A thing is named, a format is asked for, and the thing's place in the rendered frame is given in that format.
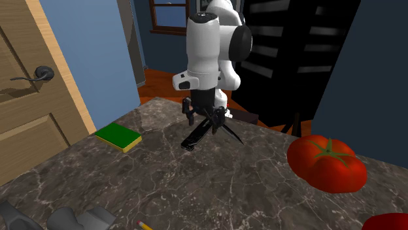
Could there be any wooden door with dark handle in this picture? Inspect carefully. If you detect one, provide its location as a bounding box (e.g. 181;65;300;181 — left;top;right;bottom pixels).
0;0;97;188

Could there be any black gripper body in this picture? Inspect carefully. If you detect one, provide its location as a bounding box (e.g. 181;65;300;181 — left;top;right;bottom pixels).
190;88;216;114

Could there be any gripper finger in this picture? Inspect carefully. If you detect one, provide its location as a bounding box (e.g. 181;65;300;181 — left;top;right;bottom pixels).
208;107;228;135
181;97;196;127

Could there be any dark grey curved object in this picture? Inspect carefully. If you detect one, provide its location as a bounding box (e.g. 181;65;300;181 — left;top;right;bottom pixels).
0;199;44;230

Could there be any dark robot stand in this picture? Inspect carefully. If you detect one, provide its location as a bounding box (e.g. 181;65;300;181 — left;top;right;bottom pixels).
227;107;260;125

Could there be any black folding knife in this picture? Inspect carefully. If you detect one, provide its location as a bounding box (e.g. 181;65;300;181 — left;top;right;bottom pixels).
180;118;245;152

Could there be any green and yellow sponge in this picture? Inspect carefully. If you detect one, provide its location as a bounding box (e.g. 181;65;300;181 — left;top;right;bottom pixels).
94;122;143;154

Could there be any brown framed window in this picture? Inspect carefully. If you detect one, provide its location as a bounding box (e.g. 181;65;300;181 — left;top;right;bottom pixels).
148;0;192;36

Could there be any large red tomato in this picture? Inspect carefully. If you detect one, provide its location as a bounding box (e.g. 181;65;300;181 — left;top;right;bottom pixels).
286;134;369;195

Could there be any red round fruit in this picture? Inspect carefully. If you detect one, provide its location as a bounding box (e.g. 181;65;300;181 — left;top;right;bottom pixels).
361;212;408;230

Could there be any black shelf unit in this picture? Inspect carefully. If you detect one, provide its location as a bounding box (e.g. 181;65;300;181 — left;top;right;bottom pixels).
230;0;362;138

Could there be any grey blocky object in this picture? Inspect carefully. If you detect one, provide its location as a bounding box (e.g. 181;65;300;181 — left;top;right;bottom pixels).
46;206;118;230

